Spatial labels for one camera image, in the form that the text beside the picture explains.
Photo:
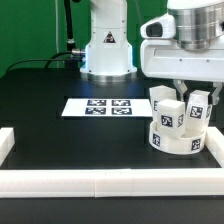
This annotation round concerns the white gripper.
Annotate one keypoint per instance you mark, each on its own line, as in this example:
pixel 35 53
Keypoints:
pixel 164 59

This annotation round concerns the white round stool seat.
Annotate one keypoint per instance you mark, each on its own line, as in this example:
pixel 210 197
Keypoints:
pixel 189 144

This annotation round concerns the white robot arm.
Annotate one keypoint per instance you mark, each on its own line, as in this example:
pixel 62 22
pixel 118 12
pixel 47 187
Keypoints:
pixel 186 43

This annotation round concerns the white right fence bar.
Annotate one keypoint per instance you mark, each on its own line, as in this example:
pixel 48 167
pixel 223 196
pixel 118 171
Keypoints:
pixel 214 141

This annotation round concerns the white fence bar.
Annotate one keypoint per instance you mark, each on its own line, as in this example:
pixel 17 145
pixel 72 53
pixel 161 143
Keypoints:
pixel 214 141
pixel 7 141
pixel 111 183

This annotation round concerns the white tag sheet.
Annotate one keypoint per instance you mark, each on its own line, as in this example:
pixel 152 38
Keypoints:
pixel 77 107

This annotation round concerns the black vertical pole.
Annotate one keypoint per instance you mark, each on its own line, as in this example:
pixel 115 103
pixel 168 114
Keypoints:
pixel 69 28

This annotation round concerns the white left fence bar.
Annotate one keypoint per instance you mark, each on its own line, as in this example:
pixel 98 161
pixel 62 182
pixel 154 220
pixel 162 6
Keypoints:
pixel 7 141

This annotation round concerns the white front fence bar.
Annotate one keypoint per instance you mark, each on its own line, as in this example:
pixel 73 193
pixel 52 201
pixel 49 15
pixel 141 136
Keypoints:
pixel 111 183

